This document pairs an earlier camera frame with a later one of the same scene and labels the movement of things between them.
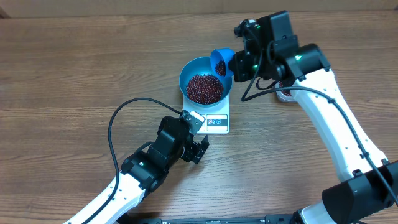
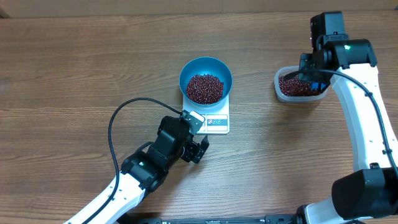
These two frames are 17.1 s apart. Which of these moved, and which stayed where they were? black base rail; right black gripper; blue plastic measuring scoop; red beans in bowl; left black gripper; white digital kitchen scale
Moved: right black gripper; blue plastic measuring scoop
Stayed: black base rail; red beans in bowl; left black gripper; white digital kitchen scale
